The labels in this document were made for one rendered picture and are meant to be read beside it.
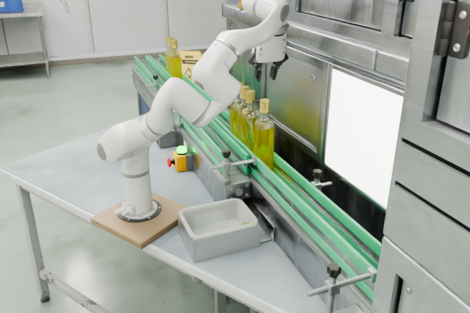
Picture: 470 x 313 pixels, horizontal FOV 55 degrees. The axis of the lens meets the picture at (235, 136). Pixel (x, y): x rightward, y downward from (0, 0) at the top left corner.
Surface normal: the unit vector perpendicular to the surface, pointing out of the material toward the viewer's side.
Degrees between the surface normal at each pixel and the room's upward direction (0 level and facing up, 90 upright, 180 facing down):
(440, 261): 90
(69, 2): 90
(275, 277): 0
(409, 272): 90
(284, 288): 0
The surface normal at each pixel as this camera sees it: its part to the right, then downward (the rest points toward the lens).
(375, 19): -0.93, 0.14
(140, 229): -0.01, -0.92
